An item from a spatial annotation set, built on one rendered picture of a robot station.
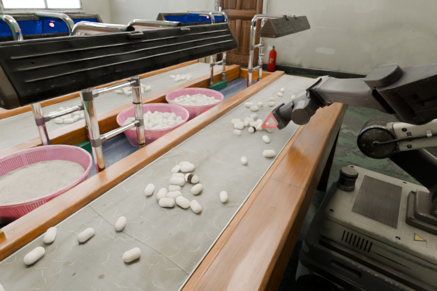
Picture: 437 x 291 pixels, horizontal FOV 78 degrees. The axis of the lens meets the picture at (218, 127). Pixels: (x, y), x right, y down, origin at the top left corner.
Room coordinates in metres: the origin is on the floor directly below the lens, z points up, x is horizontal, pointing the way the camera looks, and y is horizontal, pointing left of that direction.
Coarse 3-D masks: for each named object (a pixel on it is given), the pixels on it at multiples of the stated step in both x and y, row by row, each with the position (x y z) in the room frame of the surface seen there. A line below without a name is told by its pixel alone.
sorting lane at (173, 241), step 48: (288, 96) 1.33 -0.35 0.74; (192, 144) 0.78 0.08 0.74; (240, 144) 0.79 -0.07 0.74; (240, 192) 0.54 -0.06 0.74; (96, 240) 0.38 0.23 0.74; (144, 240) 0.39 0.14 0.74; (192, 240) 0.39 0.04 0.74; (48, 288) 0.28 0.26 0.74; (96, 288) 0.29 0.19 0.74; (144, 288) 0.29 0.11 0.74
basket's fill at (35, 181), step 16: (64, 160) 0.68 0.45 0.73; (16, 176) 0.59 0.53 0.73; (32, 176) 0.59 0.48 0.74; (48, 176) 0.59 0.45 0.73; (64, 176) 0.59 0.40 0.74; (80, 176) 0.60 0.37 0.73; (0, 192) 0.53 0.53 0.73; (16, 192) 0.53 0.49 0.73; (32, 192) 0.53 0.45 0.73; (48, 192) 0.53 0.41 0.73
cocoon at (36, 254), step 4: (36, 248) 0.34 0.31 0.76; (40, 248) 0.34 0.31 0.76; (32, 252) 0.34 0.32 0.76; (36, 252) 0.34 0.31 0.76; (40, 252) 0.34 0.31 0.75; (44, 252) 0.34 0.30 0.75; (28, 256) 0.33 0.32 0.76; (32, 256) 0.33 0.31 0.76; (36, 256) 0.33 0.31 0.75; (40, 256) 0.34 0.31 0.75; (24, 260) 0.32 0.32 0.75; (28, 260) 0.32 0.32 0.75; (32, 260) 0.32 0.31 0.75; (28, 264) 0.32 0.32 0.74
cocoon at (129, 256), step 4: (136, 248) 0.35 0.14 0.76; (128, 252) 0.34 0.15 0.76; (132, 252) 0.34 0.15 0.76; (136, 252) 0.34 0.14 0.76; (140, 252) 0.35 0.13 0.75; (124, 256) 0.34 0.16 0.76; (128, 256) 0.34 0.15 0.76; (132, 256) 0.34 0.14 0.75; (136, 256) 0.34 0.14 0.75; (124, 260) 0.33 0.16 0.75; (128, 260) 0.33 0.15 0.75
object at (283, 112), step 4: (284, 104) 0.92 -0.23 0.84; (288, 104) 0.85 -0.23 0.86; (292, 104) 0.84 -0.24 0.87; (276, 108) 0.86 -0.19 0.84; (280, 108) 0.86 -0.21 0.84; (284, 108) 0.85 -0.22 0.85; (288, 108) 0.84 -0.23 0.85; (292, 108) 0.83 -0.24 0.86; (272, 112) 0.84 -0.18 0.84; (276, 112) 0.84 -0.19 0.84; (280, 112) 0.85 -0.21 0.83; (284, 112) 0.84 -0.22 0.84; (288, 112) 0.84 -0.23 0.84; (276, 116) 0.83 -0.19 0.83; (280, 116) 0.84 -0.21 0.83; (284, 116) 0.84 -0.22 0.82; (288, 116) 0.84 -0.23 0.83; (280, 120) 0.82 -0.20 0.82; (284, 120) 0.84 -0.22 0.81; (288, 120) 0.84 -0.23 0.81; (280, 124) 0.82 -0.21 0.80; (284, 124) 0.82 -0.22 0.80
